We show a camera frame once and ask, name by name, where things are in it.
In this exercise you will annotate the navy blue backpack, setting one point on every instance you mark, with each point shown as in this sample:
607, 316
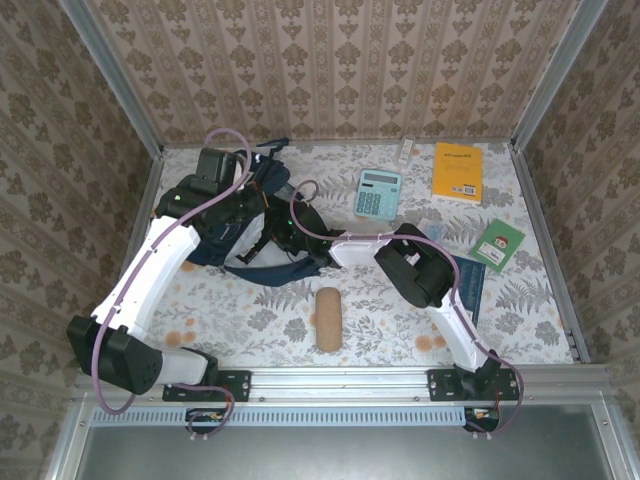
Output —
275, 180

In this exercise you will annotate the brown cork pencil case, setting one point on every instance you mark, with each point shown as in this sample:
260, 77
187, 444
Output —
329, 320

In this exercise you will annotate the mint green calculator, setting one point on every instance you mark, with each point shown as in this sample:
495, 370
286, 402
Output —
377, 195

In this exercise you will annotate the clear plastic lead case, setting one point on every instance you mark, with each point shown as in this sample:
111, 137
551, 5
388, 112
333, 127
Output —
406, 150

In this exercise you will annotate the yellow paperback book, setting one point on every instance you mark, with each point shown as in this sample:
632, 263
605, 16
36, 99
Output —
457, 170

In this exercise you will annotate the dark blue book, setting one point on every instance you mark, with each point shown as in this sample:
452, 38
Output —
472, 285

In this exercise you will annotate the green notebook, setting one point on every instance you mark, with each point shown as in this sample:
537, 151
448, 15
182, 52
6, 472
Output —
497, 245

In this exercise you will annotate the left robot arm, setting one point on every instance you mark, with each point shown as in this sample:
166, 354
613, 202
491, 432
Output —
150, 270

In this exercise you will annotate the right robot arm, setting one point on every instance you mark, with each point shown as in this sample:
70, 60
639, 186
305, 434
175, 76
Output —
357, 252

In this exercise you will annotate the floral patterned table cover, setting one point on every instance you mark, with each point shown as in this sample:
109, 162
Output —
390, 340

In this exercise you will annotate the grey metal sheet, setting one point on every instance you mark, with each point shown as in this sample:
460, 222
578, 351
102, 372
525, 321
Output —
325, 455

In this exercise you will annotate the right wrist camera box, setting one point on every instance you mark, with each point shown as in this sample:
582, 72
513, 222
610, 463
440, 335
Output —
311, 217

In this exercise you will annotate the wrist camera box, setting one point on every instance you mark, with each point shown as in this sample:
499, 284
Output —
214, 165
311, 217

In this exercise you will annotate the aluminium table side rail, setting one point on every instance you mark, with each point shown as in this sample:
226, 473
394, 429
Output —
549, 250
151, 180

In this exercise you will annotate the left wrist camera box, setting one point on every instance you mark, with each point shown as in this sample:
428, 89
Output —
214, 165

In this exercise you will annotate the aluminium table back rail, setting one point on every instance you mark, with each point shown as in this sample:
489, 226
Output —
350, 143

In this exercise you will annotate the aluminium mounting rail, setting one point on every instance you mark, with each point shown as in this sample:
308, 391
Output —
340, 382

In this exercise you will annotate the aluminium frame corner post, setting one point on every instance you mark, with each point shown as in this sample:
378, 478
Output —
560, 70
110, 70

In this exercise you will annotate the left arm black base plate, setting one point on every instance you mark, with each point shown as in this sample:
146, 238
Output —
237, 385

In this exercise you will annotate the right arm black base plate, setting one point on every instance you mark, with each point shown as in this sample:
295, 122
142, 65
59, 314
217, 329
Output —
442, 385

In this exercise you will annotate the black wiring connector bracket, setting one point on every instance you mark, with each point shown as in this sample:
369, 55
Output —
482, 414
200, 425

